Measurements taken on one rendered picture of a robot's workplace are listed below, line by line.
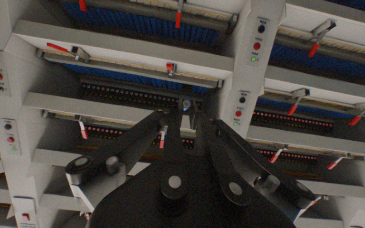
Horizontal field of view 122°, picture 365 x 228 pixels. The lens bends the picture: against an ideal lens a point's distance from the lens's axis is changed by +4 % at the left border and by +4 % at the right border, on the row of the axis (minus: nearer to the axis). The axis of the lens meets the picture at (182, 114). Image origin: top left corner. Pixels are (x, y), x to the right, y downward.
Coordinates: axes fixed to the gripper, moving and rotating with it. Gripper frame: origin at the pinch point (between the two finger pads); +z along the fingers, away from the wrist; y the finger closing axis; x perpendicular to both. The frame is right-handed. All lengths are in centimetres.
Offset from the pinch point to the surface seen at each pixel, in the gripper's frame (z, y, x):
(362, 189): 12, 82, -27
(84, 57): 17.6, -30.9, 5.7
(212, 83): 19.9, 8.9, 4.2
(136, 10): 24.7, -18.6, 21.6
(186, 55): 17.1, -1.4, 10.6
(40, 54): 18.9, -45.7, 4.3
